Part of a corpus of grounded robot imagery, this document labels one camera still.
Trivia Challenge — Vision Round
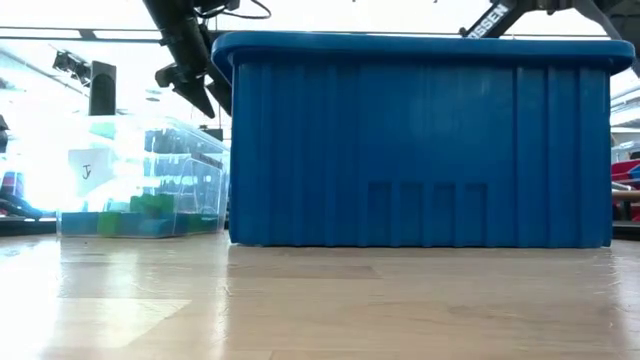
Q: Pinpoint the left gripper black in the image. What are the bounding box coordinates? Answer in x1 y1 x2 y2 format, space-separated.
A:
142 0 234 120

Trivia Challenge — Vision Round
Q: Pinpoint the clear plastic container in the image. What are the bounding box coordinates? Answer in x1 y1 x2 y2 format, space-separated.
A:
55 117 232 239

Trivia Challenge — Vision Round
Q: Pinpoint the green rectangular block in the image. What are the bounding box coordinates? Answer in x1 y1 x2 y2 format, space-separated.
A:
129 193 176 217
174 213 220 235

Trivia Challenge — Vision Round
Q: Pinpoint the green cube block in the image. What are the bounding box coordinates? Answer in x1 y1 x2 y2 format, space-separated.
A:
97 211 125 237

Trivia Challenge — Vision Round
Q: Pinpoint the blue plastic bin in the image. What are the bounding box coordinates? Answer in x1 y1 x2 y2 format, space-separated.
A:
211 30 636 250

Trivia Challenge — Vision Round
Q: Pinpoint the black spotlight cluster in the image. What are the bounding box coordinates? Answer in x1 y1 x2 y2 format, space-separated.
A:
51 49 92 87

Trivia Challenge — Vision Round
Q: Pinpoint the red storage bin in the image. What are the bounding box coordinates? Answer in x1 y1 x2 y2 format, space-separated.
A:
610 158 640 184

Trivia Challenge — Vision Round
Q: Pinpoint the wooden workbench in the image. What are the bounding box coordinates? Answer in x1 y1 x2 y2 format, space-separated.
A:
610 189 640 221

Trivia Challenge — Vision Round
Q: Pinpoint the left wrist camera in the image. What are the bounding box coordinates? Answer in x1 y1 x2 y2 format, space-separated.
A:
194 0 241 14

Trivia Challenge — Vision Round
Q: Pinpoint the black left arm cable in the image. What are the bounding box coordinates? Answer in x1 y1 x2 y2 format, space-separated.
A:
199 0 273 21

